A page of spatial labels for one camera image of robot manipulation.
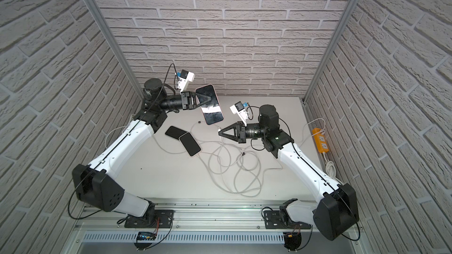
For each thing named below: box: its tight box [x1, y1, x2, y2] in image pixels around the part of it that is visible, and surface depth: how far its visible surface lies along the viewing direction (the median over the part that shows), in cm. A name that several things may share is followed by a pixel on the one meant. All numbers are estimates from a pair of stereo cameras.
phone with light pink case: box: [178, 131, 202, 157], surface depth 97 cm
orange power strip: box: [311, 127, 329, 154], surface depth 101 cm
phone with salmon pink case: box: [194, 84, 225, 126], surface depth 65 cm
